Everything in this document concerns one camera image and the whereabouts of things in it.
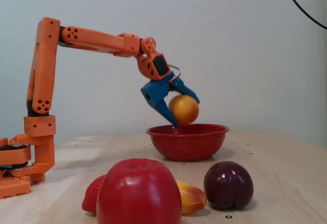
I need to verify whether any black hanging cable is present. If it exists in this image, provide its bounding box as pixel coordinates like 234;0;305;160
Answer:
282;0;327;30

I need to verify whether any red toy apple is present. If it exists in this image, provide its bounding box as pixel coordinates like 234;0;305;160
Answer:
96;158;182;224

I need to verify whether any orange robot base mount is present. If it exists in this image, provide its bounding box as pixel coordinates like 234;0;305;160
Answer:
0;134;46;199

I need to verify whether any yellow-red fruit slice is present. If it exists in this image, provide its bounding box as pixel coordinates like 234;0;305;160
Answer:
175;180;207;214

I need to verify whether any red speckled bowl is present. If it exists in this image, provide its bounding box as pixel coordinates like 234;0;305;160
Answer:
146;123;230;162

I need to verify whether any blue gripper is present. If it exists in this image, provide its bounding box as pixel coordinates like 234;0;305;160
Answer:
140;77;201;127

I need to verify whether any red white servo cable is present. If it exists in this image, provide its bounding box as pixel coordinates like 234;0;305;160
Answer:
167;64;182;83

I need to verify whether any dark purple toy plum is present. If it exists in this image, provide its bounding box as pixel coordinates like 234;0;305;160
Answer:
203;160;254;211

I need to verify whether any orange yellow toy peach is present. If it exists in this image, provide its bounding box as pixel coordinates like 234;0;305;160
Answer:
168;95;200;126

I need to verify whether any red toy strawberry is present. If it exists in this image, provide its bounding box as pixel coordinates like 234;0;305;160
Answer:
81;174;107;214

